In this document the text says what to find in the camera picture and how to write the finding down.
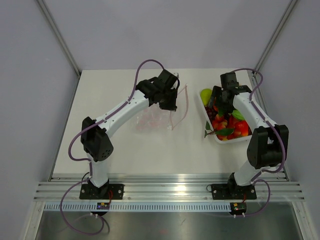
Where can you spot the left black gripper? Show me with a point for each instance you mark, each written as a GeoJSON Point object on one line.
{"type": "Point", "coordinates": [172, 106]}

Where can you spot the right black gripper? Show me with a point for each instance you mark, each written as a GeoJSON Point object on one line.
{"type": "Point", "coordinates": [216, 91]}

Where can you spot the clear pink zip top bag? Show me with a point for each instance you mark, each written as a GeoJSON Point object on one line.
{"type": "Point", "coordinates": [154, 118]}

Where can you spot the white plastic fruit basket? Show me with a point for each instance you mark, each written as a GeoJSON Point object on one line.
{"type": "Point", "coordinates": [224, 120]}

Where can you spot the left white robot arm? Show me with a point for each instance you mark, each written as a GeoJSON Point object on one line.
{"type": "Point", "coordinates": [96, 140]}

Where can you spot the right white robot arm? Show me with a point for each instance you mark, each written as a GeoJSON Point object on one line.
{"type": "Point", "coordinates": [246, 175]}

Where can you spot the green pear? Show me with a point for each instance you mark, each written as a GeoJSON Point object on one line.
{"type": "Point", "coordinates": [205, 96]}

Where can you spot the dark grape bunch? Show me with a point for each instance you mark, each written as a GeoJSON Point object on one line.
{"type": "Point", "coordinates": [211, 113]}

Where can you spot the large green leaf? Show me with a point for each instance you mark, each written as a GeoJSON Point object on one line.
{"type": "Point", "coordinates": [237, 115]}

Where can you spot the right small circuit board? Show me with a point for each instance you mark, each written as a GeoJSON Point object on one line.
{"type": "Point", "coordinates": [239, 208]}

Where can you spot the small circuit board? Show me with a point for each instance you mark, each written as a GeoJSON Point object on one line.
{"type": "Point", "coordinates": [103, 205]}
{"type": "Point", "coordinates": [239, 208]}

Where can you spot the left small circuit board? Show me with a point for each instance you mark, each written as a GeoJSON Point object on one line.
{"type": "Point", "coordinates": [103, 205]}

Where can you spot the right aluminium frame post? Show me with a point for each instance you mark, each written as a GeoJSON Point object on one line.
{"type": "Point", "coordinates": [284, 19]}

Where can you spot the aluminium frame post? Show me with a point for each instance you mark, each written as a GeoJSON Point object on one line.
{"type": "Point", "coordinates": [45, 11]}
{"type": "Point", "coordinates": [284, 19]}

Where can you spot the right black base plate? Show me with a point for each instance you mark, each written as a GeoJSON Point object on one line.
{"type": "Point", "coordinates": [222, 191]}

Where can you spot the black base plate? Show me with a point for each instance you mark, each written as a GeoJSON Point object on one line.
{"type": "Point", "coordinates": [107, 192]}
{"type": "Point", "coordinates": [222, 191]}

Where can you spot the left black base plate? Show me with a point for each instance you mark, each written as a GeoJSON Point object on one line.
{"type": "Point", "coordinates": [107, 192]}

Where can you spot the aluminium mounting rail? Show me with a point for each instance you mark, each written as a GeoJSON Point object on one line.
{"type": "Point", "coordinates": [170, 187]}

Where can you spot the white slotted cable duct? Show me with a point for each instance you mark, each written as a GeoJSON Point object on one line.
{"type": "Point", "coordinates": [219, 207]}

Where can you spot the left aluminium frame post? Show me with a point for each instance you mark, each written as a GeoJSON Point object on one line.
{"type": "Point", "coordinates": [45, 11]}

